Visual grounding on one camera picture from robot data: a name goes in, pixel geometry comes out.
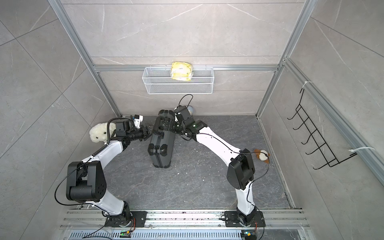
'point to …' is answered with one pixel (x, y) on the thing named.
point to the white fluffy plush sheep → (98, 132)
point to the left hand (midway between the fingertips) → (157, 128)
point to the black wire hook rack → (328, 155)
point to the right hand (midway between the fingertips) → (167, 126)
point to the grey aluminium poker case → (163, 134)
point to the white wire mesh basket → (157, 80)
